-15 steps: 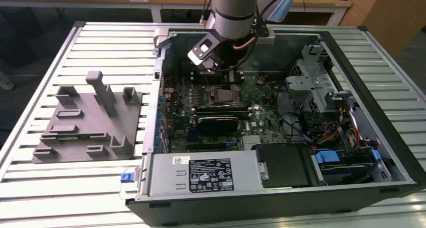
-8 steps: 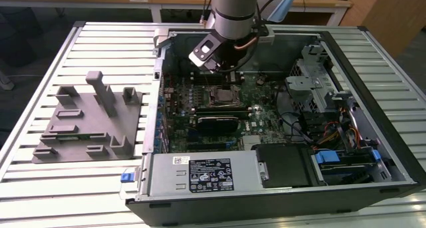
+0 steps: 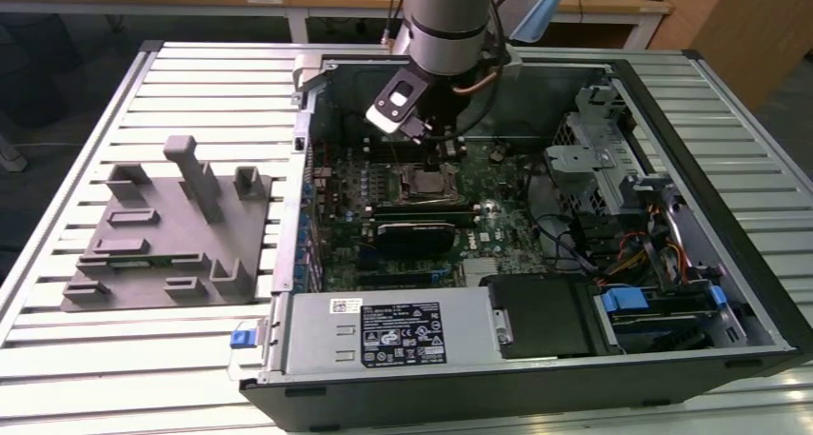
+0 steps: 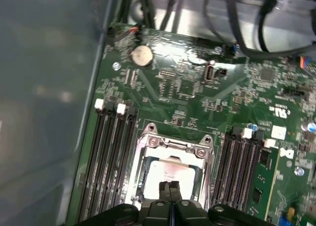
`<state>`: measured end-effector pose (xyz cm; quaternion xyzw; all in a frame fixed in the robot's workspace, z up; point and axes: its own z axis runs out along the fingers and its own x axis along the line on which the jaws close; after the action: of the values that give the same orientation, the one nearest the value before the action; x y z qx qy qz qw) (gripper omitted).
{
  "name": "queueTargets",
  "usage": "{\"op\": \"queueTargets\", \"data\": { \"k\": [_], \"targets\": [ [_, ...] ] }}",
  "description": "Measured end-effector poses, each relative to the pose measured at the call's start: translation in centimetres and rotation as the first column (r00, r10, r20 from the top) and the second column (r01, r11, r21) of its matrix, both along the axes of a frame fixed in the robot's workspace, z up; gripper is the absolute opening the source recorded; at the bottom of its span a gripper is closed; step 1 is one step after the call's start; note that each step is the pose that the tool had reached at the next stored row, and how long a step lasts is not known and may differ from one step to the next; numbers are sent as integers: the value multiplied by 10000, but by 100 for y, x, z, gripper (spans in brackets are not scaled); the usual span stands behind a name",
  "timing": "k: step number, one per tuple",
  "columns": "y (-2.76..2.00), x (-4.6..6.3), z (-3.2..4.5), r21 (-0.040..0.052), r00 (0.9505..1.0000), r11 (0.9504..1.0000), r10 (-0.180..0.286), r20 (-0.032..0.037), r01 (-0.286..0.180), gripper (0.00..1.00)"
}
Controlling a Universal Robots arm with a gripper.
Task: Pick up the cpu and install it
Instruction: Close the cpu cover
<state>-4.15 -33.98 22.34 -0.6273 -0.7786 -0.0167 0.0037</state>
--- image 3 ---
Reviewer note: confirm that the grey parts rack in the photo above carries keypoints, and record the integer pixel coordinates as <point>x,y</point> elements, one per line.
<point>191,244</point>

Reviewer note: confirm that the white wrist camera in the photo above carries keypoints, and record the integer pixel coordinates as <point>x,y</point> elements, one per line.
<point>385,121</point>

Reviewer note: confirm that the silver power supply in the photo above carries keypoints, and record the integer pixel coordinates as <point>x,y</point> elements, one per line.
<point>318,340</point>

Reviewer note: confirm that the black plastic shroud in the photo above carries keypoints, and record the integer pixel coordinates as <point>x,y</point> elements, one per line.
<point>546,316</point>

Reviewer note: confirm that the hard disk in blue carrier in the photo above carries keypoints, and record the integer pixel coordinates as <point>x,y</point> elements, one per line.
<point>625,301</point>

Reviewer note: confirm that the black RAM stick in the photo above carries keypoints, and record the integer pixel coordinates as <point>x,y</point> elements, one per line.
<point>420,210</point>
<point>422,218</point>

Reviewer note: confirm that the silver heat sink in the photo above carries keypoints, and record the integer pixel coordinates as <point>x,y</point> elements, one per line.
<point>482,270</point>

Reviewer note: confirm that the wooden cabinet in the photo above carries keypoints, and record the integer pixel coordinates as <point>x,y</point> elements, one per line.
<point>749,35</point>

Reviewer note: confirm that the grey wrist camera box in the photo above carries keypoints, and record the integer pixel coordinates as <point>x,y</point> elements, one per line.
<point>513,66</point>

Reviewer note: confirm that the green motherboard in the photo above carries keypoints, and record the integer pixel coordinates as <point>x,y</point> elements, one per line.
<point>512,206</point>

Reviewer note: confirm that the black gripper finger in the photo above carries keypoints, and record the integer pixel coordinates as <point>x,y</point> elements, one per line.
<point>437,164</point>
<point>454,150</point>

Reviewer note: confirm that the green RAM stick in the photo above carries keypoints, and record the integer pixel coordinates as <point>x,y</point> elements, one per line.
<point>159,261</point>

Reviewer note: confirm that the silver drive cage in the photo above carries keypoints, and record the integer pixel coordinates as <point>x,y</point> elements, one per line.
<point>590,135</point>

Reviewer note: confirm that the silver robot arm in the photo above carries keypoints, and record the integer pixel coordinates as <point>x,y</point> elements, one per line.
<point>445,25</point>

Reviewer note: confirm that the silver CPU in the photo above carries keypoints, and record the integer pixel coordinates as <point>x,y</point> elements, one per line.
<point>429,183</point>

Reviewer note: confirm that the black PC case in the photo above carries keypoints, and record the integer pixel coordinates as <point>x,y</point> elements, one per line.
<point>508,397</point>

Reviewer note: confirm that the CPU socket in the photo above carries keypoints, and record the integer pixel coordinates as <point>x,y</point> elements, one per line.
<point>429,201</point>

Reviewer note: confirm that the white stand foot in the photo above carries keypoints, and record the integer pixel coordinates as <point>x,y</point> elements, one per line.
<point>12,159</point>

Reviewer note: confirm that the blue case latch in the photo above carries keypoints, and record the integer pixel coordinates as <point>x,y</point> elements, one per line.
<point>243,339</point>

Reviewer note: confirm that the black expansion card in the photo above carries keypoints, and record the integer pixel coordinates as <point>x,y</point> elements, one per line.
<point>413,237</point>

